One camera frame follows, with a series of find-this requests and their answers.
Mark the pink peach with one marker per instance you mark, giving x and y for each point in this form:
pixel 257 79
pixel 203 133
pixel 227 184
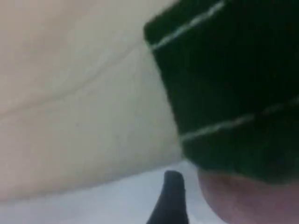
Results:
pixel 252 203

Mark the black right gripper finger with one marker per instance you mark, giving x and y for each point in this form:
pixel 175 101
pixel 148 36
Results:
pixel 171 203

